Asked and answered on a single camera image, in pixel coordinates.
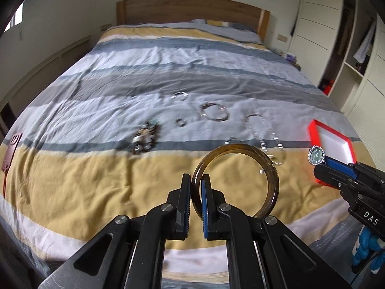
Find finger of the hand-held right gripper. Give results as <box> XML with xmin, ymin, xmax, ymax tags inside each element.
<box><xmin>323</xmin><ymin>156</ymin><xmax>361</xmax><ymax>179</ymax></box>
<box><xmin>313</xmin><ymin>165</ymin><xmax>354</xmax><ymax>191</ymax></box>

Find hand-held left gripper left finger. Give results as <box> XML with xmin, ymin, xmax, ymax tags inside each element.
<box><xmin>38</xmin><ymin>173</ymin><xmax>193</xmax><ymax>289</ymax></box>

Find plain silver bangle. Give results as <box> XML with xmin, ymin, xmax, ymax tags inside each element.
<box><xmin>200</xmin><ymin>102</ymin><xmax>231</xmax><ymax>123</ymax></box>

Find dark beaded bracelets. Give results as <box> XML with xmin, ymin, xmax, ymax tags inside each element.
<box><xmin>131</xmin><ymin>120</ymin><xmax>160</xmax><ymax>155</ymax></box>

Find silver chain necklace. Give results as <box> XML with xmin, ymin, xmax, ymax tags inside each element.
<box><xmin>245</xmin><ymin>114</ymin><xmax>286</xmax><ymax>166</ymax></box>

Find person's right hand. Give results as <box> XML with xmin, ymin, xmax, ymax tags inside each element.
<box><xmin>351</xmin><ymin>225</ymin><xmax>381</xmax><ymax>268</ymax></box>

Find silver wristwatch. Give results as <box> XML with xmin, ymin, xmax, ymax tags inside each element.
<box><xmin>307</xmin><ymin>145</ymin><xmax>326</xmax><ymax>166</ymax></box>

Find red jewelry box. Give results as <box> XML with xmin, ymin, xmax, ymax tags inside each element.
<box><xmin>307</xmin><ymin>120</ymin><xmax>357</xmax><ymax>184</ymax></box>

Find hanging shirt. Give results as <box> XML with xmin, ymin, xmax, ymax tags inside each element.
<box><xmin>353</xmin><ymin>21</ymin><xmax>377</xmax><ymax>67</ymax></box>

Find grey pillow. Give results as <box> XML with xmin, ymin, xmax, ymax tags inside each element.
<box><xmin>191</xmin><ymin>19</ymin><xmax>263</xmax><ymax>44</ymax></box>

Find wooden bed with striped duvet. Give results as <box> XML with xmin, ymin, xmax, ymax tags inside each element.
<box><xmin>0</xmin><ymin>23</ymin><xmax>370</xmax><ymax>289</ymax></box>

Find white wardrobe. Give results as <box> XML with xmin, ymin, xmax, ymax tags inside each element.
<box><xmin>287</xmin><ymin>0</ymin><xmax>385</xmax><ymax>133</ymax></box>

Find brown bangle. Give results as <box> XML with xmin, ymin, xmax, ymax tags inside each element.
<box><xmin>191</xmin><ymin>144</ymin><xmax>280</xmax><ymax>219</ymax></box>

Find wooden headboard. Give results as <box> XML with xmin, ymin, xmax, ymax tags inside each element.
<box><xmin>116</xmin><ymin>0</ymin><xmax>270</xmax><ymax>44</ymax></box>

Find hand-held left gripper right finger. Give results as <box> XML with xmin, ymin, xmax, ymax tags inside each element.
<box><xmin>201</xmin><ymin>174</ymin><xmax>352</xmax><ymax>289</ymax></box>

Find window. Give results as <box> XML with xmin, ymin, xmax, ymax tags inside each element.
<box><xmin>6</xmin><ymin>4</ymin><xmax>24</xmax><ymax>31</ymax></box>

